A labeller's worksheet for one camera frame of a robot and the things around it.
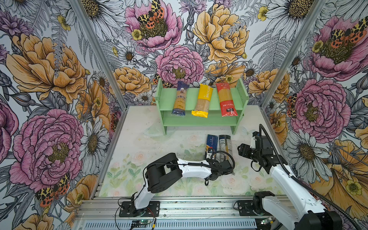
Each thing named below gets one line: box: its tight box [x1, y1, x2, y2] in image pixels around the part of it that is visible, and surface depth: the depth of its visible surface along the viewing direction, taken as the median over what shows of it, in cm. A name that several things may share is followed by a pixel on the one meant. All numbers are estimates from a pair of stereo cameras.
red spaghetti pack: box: [215, 82, 239, 118], surface depth 86 cm
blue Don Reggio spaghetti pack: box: [171, 80, 190, 117], surface depth 84 cm
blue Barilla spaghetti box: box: [205, 134, 219, 160], surface depth 98 cm
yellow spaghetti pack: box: [191, 83, 214, 119], surface depth 85 cm
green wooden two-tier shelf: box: [155, 78, 250, 136], surface depth 92 cm
